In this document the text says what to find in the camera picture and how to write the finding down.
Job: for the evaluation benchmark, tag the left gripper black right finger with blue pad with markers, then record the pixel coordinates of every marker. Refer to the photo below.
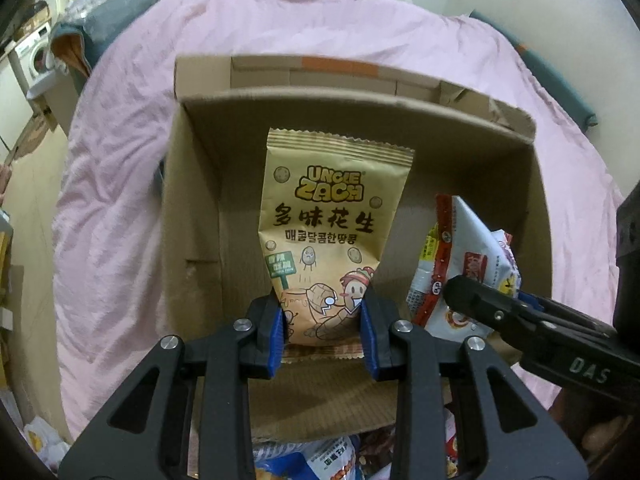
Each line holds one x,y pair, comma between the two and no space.
502,430

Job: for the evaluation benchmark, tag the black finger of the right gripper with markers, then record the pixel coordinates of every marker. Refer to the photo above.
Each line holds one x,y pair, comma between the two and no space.
557,343

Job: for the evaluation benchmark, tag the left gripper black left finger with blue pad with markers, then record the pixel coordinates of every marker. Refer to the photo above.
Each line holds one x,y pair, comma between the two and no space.
143,430

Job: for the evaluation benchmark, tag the white red snack bag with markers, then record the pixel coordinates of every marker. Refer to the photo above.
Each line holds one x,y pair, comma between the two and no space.
459,244

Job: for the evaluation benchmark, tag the tan peanut snack bag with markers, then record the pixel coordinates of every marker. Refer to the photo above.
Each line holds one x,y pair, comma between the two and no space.
328,205

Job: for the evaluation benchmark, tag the pink bed duvet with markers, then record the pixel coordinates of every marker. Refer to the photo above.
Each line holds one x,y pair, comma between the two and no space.
108,300

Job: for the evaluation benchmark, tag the blue white snack packet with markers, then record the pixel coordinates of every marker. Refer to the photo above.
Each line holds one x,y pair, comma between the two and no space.
335,458

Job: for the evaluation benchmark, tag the brown cardboard box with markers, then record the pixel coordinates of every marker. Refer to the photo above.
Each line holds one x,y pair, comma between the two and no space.
465,143

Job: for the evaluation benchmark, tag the white washing machine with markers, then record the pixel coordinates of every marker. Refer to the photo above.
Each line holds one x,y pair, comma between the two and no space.
30,56

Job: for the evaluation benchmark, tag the grey teal clothes pile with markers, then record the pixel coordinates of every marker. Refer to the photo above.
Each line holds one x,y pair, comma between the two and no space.
86,30

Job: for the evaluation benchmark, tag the teal bed rail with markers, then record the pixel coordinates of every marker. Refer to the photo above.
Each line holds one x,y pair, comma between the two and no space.
556,85

